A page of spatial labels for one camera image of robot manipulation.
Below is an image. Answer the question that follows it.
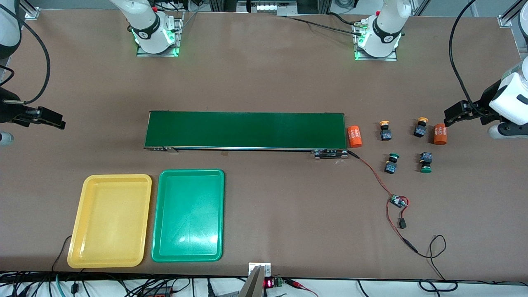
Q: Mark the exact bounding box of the thin black looped cable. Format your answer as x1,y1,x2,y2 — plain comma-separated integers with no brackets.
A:
417,235,458,291

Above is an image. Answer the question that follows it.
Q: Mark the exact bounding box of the aluminium frame profile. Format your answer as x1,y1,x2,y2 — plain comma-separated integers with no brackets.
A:
16,0,40,20
498,0,528,28

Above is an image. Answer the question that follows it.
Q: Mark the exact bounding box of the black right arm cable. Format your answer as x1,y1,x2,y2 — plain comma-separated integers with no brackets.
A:
0,8,51,104

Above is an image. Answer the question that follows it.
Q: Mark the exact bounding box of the green plastic tray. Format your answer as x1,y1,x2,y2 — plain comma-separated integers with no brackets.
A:
151,169,225,263

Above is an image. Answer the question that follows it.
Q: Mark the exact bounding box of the red clip lead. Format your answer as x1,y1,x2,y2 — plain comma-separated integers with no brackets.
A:
285,279,319,297

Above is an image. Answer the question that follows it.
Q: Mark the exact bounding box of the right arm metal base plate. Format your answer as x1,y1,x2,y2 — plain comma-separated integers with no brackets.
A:
136,12,184,57

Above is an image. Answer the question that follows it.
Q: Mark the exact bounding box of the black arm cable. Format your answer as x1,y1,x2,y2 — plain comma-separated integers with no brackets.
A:
0,8,51,104
449,0,479,116

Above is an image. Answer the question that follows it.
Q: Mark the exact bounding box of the black cable across table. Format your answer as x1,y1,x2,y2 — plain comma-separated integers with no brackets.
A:
285,16,365,35

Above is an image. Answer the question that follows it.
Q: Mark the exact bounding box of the aluminium mounting bracket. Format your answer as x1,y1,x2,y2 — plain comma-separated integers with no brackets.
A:
248,262,271,277

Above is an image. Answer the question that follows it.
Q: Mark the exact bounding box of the red and black wire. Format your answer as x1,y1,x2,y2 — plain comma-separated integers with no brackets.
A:
346,150,419,254

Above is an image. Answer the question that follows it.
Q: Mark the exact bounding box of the yellow plastic tray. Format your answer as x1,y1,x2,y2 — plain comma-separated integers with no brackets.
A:
67,174,153,269

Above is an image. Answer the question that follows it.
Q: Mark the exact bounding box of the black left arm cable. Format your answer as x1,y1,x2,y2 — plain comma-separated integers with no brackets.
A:
449,0,479,116

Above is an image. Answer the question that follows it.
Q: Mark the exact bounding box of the grey box with lights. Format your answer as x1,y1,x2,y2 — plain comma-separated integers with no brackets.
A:
237,0,298,16

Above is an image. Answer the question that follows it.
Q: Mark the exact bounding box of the green conveyor belt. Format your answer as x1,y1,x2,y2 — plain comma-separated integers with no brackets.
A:
144,111,348,159

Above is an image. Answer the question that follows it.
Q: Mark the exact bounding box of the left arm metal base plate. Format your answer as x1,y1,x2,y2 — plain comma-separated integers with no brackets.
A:
354,21,398,61

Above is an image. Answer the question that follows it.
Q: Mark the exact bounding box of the orange cylinder with print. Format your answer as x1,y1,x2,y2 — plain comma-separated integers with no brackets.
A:
433,123,448,146
346,126,363,148

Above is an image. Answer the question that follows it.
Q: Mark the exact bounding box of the grey aluminium post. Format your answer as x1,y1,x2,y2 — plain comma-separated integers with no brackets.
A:
237,266,266,297

